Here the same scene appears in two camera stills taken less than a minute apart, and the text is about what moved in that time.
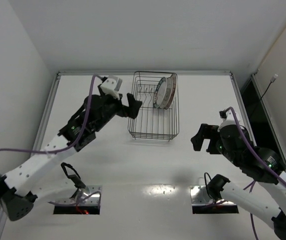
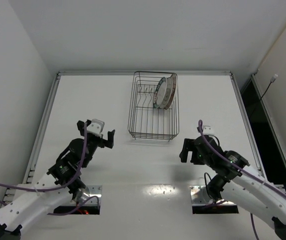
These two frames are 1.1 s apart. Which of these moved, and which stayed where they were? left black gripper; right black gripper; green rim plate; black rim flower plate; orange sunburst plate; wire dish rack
Moved: right black gripper; left black gripper
Stayed: black rim flower plate; wire dish rack; green rim plate; orange sunburst plate
